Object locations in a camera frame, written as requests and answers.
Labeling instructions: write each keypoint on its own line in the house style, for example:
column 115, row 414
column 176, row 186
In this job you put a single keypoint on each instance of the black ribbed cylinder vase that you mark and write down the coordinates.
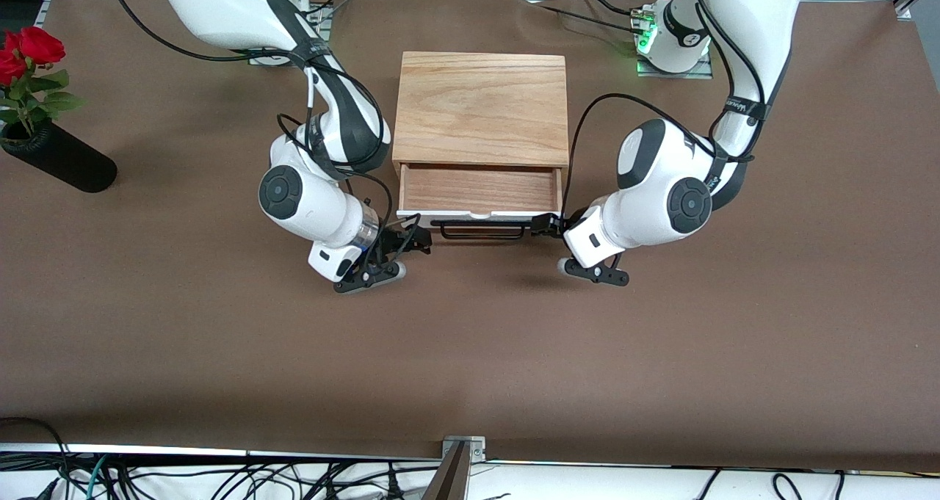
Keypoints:
column 66, row 164

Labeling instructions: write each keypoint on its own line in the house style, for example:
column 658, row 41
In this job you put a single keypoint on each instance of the red artificial rose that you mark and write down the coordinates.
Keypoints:
column 40, row 45
column 9, row 65

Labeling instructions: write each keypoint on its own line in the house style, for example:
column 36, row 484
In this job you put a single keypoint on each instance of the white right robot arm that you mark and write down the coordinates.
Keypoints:
column 220, row 8

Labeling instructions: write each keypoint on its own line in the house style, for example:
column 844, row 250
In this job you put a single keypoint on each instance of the metal table edge bracket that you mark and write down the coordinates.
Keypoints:
column 474, row 448

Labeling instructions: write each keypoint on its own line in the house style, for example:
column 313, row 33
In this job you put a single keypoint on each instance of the brown table cover mat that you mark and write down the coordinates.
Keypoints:
column 470, row 353

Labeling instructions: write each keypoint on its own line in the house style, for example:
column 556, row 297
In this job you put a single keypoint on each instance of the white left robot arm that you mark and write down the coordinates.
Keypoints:
column 756, row 15

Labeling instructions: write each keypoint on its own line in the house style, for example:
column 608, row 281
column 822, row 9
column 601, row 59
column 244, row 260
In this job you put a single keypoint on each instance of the dark aluminium support post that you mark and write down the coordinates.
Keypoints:
column 449, row 482

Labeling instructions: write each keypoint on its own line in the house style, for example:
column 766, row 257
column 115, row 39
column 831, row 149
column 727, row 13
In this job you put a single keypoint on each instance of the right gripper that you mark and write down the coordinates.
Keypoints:
column 397, row 241

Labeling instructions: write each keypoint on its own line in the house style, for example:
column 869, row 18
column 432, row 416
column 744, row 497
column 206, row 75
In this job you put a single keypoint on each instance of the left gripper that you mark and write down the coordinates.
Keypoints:
column 572, row 221

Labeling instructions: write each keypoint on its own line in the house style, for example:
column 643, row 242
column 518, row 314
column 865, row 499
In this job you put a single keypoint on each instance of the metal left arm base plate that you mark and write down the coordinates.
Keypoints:
column 661, row 73

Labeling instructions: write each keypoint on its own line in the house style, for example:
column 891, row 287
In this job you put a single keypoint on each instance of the light wooden drawer cabinet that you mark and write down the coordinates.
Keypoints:
column 481, row 107

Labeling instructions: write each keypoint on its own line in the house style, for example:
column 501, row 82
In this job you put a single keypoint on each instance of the wooden drawer white front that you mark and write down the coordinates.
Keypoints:
column 481, row 190

